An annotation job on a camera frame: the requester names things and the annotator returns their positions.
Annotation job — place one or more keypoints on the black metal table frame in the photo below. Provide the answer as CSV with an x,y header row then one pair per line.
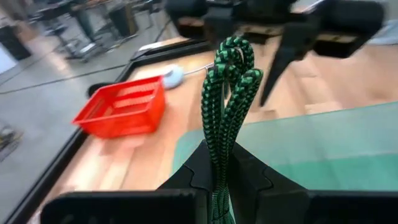
x,y
174,52

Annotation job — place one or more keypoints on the red plastic basket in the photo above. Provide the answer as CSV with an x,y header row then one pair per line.
x,y
124,109

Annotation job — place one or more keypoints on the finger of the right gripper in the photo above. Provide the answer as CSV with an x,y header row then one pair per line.
x,y
289,46

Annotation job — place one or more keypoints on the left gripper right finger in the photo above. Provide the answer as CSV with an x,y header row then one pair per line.
x,y
295,208

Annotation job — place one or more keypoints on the white round puck switch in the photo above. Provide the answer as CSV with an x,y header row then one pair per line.
x,y
173,76

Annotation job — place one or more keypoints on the teal translucent plastic bin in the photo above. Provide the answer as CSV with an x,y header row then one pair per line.
x,y
326,146

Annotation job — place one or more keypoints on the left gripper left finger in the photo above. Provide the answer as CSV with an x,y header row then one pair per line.
x,y
140,207

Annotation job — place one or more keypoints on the black background desk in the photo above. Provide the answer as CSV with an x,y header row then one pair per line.
x,y
74,28

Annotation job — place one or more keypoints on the black trash bin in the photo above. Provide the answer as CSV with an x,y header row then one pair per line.
x,y
122,18

